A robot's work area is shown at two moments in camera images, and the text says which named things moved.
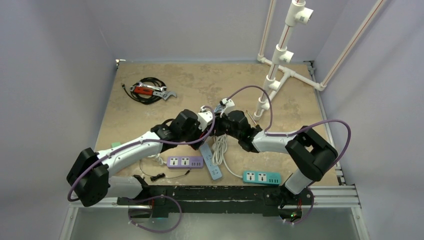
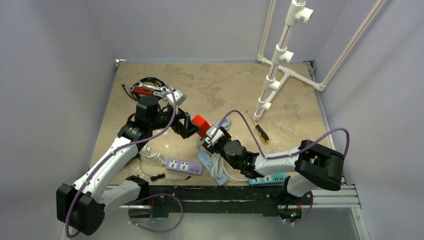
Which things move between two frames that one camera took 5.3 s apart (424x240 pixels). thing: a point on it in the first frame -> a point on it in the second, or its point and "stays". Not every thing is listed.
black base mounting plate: (163, 200) stays
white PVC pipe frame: (298, 13) stays
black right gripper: (222, 124) -> (216, 138)
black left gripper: (200, 134) -> (188, 128)
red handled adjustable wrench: (164, 94) stays
